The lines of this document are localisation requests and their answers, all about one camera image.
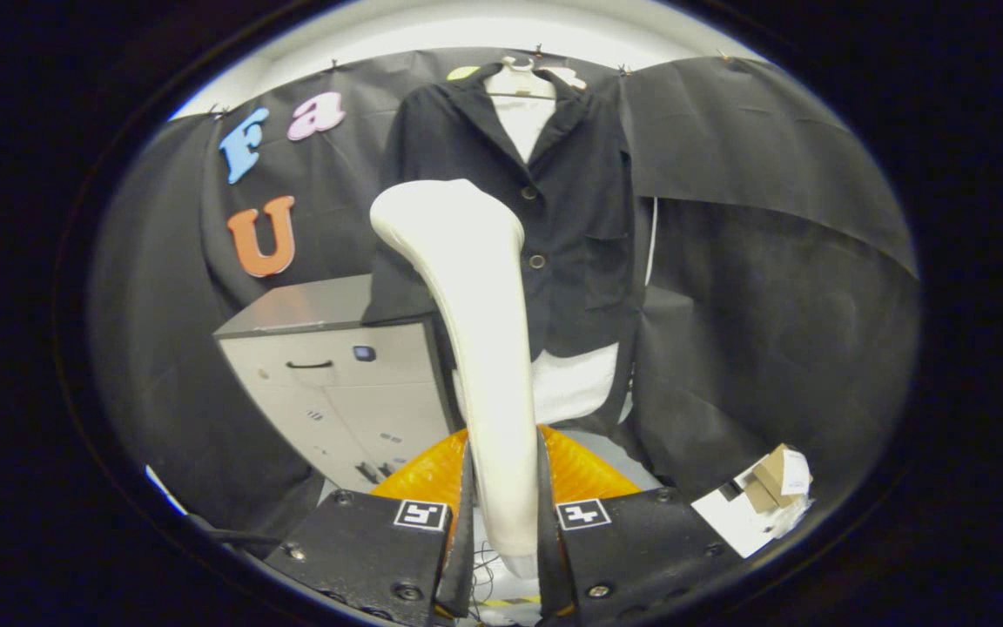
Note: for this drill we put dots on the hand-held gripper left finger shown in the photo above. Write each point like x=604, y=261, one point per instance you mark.
x=458, y=557

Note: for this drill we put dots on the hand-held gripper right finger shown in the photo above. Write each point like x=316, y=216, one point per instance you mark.
x=554, y=557

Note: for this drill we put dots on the black blazer jacket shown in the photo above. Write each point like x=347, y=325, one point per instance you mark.
x=580, y=200

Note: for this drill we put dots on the white mannequin torso form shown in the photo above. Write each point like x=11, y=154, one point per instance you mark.
x=571, y=383

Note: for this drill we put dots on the grey metal cabinet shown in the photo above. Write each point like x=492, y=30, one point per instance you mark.
x=353, y=401

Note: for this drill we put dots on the white thin pole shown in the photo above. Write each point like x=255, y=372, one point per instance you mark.
x=650, y=244

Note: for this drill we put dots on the black backdrop cloth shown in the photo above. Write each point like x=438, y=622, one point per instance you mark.
x=771, y=305

